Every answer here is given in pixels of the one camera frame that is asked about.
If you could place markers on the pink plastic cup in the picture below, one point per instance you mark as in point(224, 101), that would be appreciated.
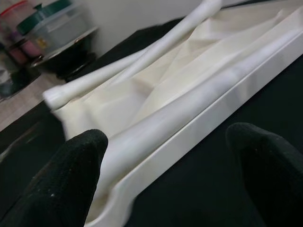
point(30, 48)
point(16, 56)

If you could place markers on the green lidded container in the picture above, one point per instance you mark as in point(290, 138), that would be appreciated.
point(42, 16)

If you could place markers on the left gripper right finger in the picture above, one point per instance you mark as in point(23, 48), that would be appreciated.
point(267, 177)

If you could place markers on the translucent grey plastic container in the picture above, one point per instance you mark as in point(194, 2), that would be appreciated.
point(61, 30)

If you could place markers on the black tablecloth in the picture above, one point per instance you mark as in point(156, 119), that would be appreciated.
point(213, 153)

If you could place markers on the white plastic table top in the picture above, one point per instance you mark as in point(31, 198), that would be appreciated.
point(165, 78)

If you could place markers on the clear jar red lid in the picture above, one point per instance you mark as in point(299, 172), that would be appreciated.
point(11, 23)

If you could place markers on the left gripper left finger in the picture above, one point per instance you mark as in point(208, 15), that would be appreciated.
point(59, 184)

